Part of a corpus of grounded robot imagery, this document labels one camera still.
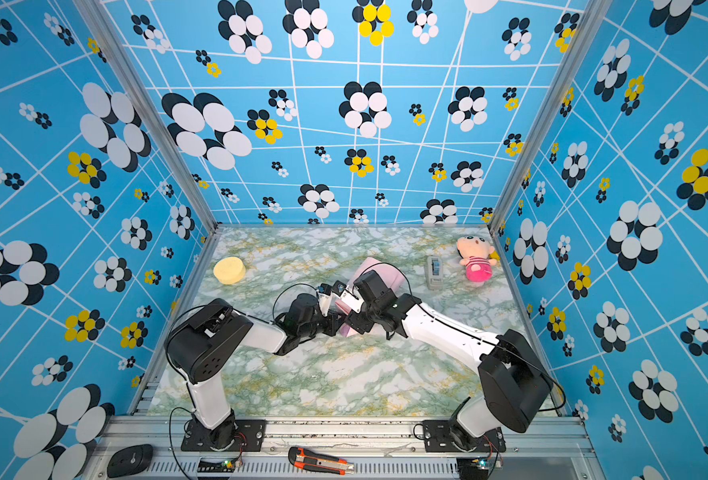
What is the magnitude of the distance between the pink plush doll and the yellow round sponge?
31.1 inches

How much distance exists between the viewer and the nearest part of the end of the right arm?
603 mm

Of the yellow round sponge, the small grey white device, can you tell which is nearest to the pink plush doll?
the small grey white device

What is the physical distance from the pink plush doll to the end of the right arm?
1.48ft

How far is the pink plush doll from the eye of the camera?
1.01 meters

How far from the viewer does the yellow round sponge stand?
104cm
